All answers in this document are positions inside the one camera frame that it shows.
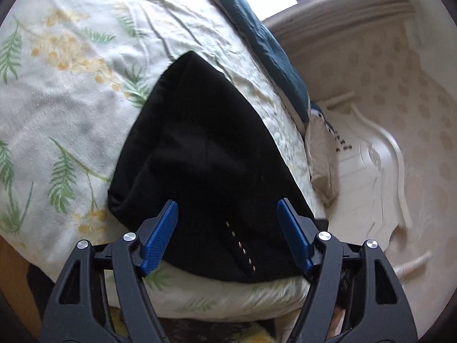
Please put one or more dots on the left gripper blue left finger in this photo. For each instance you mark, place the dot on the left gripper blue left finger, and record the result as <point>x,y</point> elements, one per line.
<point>154,235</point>

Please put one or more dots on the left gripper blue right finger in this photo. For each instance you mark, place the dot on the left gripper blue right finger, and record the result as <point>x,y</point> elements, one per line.
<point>299,232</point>

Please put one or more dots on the black pants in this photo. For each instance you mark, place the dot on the black pants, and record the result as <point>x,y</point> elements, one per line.
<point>198,142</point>

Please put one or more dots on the beige pillow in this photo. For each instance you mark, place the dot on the beige pillow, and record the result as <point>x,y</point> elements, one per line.
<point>321,147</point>

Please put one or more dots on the cream carved headboard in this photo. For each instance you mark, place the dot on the cream carved headboard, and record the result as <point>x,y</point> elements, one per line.
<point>371,173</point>

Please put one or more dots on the floral white bed cover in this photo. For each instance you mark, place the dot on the floral white bed cover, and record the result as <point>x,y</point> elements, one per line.
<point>74,77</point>

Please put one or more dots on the dark teal quilt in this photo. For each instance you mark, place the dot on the dark teal quilt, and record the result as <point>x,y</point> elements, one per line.
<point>270,53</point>

